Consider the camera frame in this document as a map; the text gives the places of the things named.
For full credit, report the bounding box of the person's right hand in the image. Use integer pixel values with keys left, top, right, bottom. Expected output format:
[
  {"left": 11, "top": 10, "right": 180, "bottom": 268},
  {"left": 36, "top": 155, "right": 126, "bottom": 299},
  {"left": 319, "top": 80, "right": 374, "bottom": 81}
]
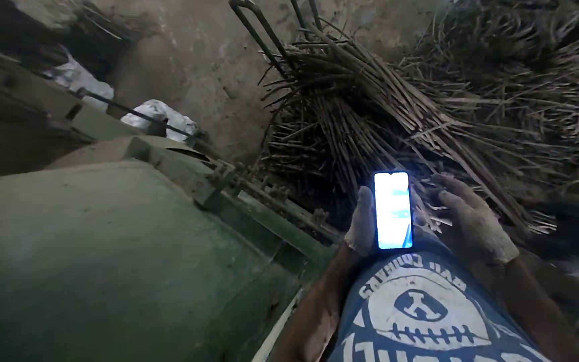
[{"left": 430, "top": 173, "right": 520, "bottom": 266}]

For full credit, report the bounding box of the person's left hand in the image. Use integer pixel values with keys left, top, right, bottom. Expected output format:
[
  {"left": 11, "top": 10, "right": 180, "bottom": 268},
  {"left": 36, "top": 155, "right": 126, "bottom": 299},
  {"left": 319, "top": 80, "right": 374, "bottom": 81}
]
[{"left": 344, "top": 185, "right": 380, "bottom": 257}]

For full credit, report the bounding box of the smartphone with lit screen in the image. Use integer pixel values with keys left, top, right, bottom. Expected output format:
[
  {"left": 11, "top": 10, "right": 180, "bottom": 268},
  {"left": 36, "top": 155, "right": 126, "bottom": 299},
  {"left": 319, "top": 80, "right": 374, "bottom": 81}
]
[{"left": 374, "top": 171, "right": 414, "bottom": 250}]

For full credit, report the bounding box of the person's left forearm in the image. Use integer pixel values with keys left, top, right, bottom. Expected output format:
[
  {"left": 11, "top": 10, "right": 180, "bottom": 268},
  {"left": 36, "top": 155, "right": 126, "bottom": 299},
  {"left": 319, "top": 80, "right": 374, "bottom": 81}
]
[{"left": 267, "top": 242, "right": 363, "bottom": 362}]

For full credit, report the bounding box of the person's right forearm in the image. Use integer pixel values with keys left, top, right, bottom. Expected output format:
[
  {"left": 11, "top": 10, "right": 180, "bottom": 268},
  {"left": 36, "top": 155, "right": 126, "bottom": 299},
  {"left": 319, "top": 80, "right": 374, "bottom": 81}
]
[{"left": 499, "top": 256, "right": 579, "bottom": 362}]

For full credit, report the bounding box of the person's body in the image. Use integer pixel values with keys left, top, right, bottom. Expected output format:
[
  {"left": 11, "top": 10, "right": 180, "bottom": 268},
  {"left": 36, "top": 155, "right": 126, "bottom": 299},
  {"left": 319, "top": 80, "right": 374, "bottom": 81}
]
[{"left": 327, "top": 226, "right": 554, "bottom": 362}]

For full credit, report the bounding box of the bundle of long brown stalks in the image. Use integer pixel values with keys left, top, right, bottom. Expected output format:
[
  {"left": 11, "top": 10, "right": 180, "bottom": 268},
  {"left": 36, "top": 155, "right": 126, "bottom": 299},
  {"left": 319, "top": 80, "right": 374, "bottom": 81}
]
[{"left": 257, "top": 19, "right": 558, "bottom": 236}]

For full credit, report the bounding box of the pile of tangled dry stalks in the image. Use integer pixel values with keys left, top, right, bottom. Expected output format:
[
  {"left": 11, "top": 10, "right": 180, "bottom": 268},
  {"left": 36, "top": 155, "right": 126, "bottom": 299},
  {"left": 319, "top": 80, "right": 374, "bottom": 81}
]
[{"left": 400, "top": 0, "right": 579, "bottom": 202}]

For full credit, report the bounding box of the white plastic sack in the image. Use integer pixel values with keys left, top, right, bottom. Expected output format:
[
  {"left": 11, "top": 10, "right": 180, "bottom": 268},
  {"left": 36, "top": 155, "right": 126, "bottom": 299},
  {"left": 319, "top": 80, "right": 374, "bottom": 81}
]
[
  {"left": 43, "top": 49, "right": 115, "bottom": 112},
  {"left": 120, "top": 99, "right": 198, "bottom": 143}
]

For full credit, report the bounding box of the green metal machine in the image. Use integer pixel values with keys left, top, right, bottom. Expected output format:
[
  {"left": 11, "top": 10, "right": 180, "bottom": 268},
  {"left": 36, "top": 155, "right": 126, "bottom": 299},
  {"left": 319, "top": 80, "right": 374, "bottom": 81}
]
[{"left": 0, "top": 90, "right": 345, "bottom": 362}]

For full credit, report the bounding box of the bent metal bar frame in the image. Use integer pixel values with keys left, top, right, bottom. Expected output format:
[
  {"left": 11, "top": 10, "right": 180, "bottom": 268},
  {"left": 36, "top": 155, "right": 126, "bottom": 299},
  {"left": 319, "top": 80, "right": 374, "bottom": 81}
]
[{"left": 228, "top": 0, "right": 323, "bottom": 80}]

